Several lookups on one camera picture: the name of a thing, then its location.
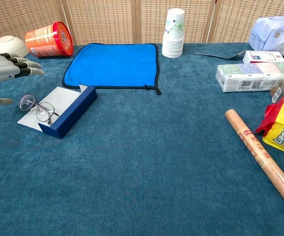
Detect white paper cup stack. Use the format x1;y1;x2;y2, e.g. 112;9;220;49
161;8;185;59

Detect blue and white notebook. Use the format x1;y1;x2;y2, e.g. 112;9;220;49
17;84;98;140

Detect pale blue tissue pack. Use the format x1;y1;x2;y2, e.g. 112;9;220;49
248;15;284;57

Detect pastel pocket tissue multipack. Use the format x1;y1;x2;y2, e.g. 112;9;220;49
215;61;284;93

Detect thin-framed eyeglasses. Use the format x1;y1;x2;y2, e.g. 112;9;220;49
19;94;60;125

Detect blue cloth black trim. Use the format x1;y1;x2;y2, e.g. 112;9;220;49
61;43;162;95

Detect brown foil roll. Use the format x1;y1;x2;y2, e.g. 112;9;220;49
225;109;284;219

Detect teal table cover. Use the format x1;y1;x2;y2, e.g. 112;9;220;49
0;43;284;236

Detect small white red box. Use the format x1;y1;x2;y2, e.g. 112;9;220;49
242;50;284;64

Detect wicker folding screen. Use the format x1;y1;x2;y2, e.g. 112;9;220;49
0;0;284;46

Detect beige bowl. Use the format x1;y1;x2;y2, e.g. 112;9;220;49
0;35;30;58

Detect metal spoon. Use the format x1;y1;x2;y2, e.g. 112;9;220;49
195;50;246;60

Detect orange tub red lid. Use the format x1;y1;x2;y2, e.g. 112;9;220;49
25;21;74;58

